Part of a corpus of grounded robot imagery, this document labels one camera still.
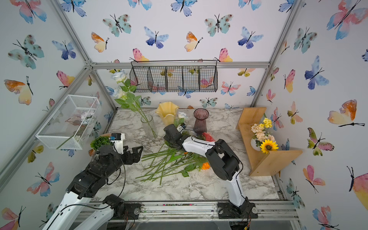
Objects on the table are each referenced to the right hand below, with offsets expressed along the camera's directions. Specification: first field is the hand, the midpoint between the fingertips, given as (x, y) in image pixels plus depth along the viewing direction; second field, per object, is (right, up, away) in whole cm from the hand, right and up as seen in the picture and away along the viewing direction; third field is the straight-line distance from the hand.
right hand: (166, 133), depth 92 cm
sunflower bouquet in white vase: (+54, -3, -14) cm, 56 cm away
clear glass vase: (-11, +4, +1) cm, 12 cm away
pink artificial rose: (+27, -3, -1) cm, 27 cm away
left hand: (-11, -5, -21) cm, 24 cm away
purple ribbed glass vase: (+22, +12, +1) cm, 25 cm away
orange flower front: (+24, -19, -6) cm, 31 cm away
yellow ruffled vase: (0, +14, +5) cm, 15 cm away
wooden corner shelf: (+50, -14, -18) cm, 55 cm away
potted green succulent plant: (-38, -3, -5) cm, 38 cm away
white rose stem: (-20, +19, -10) cm, 29 cm away
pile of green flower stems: (+1, -18, -2) cm, 18 cm away
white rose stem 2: (+9, +8, +1) cm, 12 cm away
